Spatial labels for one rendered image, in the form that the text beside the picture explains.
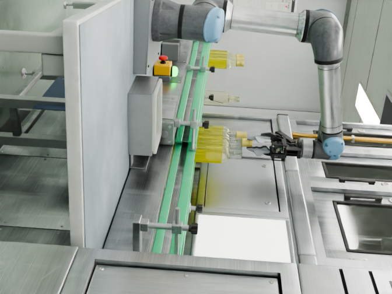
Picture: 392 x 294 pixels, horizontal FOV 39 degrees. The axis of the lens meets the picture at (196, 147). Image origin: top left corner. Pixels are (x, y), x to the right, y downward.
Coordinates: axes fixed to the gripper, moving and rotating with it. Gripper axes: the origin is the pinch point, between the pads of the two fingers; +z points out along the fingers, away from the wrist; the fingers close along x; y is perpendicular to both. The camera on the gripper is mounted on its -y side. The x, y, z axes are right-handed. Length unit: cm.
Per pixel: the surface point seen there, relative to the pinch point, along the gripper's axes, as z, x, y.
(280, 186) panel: -12.6, 11.9, 12.4
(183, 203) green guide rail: 22, -5, 53
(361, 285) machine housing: -19, -24, 107
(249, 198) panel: -0.6, 12.5, 21.4
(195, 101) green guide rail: 23.2, -13.5, -6.5
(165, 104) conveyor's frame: 34.0, -15.4, 2.4
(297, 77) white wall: -98, 187, -578
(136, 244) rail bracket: 33, -11, 83
